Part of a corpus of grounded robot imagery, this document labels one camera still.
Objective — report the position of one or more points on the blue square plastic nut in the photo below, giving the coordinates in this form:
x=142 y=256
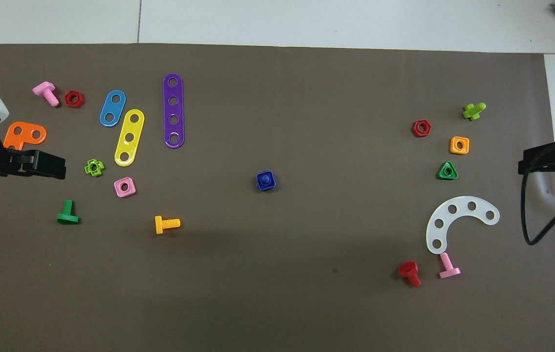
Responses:
x=259 y=182

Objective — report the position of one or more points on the blue triangle-head plastic screw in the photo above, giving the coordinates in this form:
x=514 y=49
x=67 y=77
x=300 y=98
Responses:
x=266 y=181

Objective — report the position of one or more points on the lime green cross nut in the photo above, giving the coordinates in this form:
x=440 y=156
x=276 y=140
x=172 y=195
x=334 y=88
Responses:
x=88 y=168

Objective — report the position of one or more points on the green plastic screw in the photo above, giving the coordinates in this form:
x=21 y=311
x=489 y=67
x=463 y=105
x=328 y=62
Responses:
x=68 y=208

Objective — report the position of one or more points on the red hexagonal plastic nut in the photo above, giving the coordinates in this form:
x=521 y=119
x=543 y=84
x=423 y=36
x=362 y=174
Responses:
x=415 y=128
x=68 y=98

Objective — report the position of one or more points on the pink square plastic nut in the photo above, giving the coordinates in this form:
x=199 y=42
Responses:
x=118 y=188

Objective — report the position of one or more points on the pink plastic screw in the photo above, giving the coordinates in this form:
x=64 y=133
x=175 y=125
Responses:
x=447 y=261
x=45 y=92

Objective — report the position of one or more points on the lime green cross screw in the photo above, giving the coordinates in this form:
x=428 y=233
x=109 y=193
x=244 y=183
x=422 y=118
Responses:
x=473 y=112

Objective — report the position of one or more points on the orange square plastic nut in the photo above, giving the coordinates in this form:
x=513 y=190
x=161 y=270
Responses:
x=453 y=145

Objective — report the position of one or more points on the green triangular plastic nut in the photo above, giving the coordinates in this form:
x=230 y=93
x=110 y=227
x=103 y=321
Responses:
x=441 y=175

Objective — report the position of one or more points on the orange plastic screw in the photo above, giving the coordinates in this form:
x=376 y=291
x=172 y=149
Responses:
x=170 y=224

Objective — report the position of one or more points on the red plastic screw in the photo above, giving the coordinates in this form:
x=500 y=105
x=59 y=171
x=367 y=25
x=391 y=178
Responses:
x=408 y=269

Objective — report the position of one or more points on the orange angled plastic plate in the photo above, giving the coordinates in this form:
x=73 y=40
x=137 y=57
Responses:
x=31 y=132

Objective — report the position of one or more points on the blue two-hole plastic strip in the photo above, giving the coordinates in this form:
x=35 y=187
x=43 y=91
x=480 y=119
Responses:
x=113 y=108

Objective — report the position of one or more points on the yellow three-hole plastic strip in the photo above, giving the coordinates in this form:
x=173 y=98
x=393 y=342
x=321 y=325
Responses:
x=132 y=128

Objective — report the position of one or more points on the white curved five-hole plate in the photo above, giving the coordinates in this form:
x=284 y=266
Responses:
x=462 y=206

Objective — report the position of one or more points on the purple four-hole plastic strip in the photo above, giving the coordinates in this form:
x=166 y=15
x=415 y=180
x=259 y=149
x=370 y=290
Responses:
x=173 y=92

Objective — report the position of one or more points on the brown table mat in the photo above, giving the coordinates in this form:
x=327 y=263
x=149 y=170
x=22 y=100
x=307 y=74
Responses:
x=277 y=293

